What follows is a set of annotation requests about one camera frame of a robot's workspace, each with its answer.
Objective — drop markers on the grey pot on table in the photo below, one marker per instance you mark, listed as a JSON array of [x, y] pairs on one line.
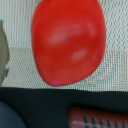
[[9, 118]]

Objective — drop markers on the red toy tomato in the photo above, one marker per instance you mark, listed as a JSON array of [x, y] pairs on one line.
[[68, 40]]

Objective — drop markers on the woven grey placemat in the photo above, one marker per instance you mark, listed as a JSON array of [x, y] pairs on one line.
[[112, 74]]

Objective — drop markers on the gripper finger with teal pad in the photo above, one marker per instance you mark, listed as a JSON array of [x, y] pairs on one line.
[[4, 54]]

